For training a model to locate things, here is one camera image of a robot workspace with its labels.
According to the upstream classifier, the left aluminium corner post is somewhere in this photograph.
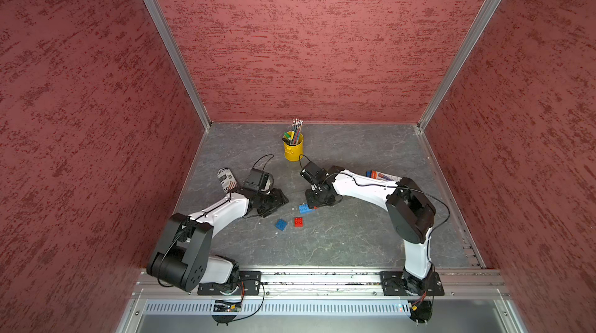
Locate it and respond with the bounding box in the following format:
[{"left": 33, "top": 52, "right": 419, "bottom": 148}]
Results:
[{"left": 143, "top": 0, "right": 212, "bottom": 131}]

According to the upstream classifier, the small striped can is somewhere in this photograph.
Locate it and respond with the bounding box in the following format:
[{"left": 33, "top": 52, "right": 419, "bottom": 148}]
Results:
[{"left": 217, "top": 168, "right": 237, "bottom": 193}]

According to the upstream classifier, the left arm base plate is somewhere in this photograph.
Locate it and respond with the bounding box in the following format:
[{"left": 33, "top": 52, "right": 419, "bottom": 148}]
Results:
[{"left": 196, "top": 271, "right": 262, "bottom": 297}]

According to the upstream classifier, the blue lego plate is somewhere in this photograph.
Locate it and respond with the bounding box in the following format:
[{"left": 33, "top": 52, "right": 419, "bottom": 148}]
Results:
[{"left": 298, "top": 204, "right": 316, "bottom": 214}]

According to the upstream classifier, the right aluminium corner post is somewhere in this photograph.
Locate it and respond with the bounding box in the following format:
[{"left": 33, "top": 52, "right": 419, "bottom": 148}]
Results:
[{"left": 418, "top": 0, "right": 502, "bottom": 134}]

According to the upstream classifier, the red lego brick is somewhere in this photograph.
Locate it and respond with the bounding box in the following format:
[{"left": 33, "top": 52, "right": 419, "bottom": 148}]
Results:
[{"left": 294, "top": 217, "right": 304, "bottom": 228}]

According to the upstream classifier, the aluminium front rail frame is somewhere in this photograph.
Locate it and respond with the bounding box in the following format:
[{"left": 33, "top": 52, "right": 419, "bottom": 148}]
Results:
[{"left": 117, "top": 266, "right": 526, "bottom": 332}]

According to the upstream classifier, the white slotted cable duct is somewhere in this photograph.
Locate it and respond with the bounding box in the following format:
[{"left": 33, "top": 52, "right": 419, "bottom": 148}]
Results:
[{"left": 144, "top": 300, "right": 411, "bottom": 317}]

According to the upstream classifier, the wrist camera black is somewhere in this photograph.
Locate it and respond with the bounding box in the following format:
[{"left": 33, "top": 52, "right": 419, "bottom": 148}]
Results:
[
  {"left": 243, "top": 168, "right": 274, "bottom": 193},
  {"left": 300, "top": 162, "right": 327, "bottom": 186}
]

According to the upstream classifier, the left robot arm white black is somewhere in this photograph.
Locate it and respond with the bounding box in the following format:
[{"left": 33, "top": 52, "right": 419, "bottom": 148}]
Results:
[{"left": 147, "top": 188, "right": 289, "bottom": 292}]

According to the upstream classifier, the aluminium corner post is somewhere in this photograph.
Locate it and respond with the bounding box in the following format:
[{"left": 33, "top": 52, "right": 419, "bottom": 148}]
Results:
[
  {"left": 143, "top": 0, "right": 212, "bottom": 131},
  {"left": 418, "top": 0, "right": 502, "bottom": 134}
]

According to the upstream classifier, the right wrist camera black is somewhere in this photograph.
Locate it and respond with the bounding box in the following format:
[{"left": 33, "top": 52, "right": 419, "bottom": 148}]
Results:
[{"left": 300, "top": 162, "right": 327, "bottom": 186}]

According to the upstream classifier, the white blue red flat box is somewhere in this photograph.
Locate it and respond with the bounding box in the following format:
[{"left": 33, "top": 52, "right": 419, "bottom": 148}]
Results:
[{"left": 366, "top": 170, "right": 402, "bottom": 182}]

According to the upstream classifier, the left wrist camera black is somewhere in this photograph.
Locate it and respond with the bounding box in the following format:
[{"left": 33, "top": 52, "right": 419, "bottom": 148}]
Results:
[{"left": 243, "top": 168, "right": 274, "bottom": 193}]

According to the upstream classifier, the blue small lego brick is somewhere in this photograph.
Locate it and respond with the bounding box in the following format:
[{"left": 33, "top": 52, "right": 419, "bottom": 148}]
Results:
[{"left": 275, "top": 219, "right": 288, "bottom": 231}]

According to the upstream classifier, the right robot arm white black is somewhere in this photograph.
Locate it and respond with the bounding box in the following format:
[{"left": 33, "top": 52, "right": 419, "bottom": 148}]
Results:
[{"left": 300, "top": 162, "right": 445, "bottom": 297}]

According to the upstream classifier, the pens bundle in cup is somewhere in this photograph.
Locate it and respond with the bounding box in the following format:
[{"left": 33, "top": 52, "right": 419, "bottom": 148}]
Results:
[{"left": 282, "top": 119, "right": 304, "bottom": 146}]

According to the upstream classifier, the yellow pen cup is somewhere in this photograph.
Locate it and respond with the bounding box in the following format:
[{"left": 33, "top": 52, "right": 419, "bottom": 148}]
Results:
[{"left": 282, "top": 131, "right": 304, "bottom": 162}]

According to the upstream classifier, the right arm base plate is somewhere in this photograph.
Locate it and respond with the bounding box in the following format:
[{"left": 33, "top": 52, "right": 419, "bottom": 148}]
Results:
[{"left": 380, "top": 270, "right": 445, "bottom": 297}]

